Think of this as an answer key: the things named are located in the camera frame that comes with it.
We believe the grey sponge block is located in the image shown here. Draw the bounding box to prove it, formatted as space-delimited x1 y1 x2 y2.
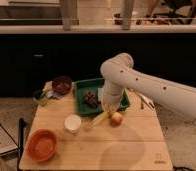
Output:
97 88 102 102

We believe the red yellow apple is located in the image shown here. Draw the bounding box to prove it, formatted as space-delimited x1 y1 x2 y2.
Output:
110 112 123 126

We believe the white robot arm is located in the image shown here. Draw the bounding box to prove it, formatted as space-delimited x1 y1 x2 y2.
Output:
100 53 196 125

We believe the black clamp handle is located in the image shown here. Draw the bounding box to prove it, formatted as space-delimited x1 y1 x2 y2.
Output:
18 118 26 154

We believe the yellow banana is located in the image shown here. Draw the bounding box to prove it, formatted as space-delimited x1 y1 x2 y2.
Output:
92 112 109 126

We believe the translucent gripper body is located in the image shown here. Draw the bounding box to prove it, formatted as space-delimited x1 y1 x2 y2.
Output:
101 100 120 116

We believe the dark grape bunch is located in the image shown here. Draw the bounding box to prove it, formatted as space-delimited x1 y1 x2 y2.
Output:
84 91 98 108

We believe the white handled knife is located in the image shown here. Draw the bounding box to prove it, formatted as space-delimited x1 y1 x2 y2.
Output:
140 94 155 109

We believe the dark brown bowl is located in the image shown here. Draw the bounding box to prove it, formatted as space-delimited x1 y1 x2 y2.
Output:
52 76 72 95

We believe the orange red bowl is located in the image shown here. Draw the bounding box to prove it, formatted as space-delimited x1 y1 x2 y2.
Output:
26 129 57 162

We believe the green glass cup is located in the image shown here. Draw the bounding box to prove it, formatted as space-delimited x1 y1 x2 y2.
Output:
33 90 48 106

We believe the green plastic tray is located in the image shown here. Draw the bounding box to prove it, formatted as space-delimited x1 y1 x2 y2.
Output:
73 77 131 117

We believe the wooden table board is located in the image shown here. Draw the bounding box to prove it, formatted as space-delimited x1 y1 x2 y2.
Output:
18 80 174 171

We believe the white cup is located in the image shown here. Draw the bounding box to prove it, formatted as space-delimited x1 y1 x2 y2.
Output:
64 115 82 133

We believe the small silver foil item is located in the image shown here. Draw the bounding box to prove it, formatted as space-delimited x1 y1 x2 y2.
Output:
46 90 62 100

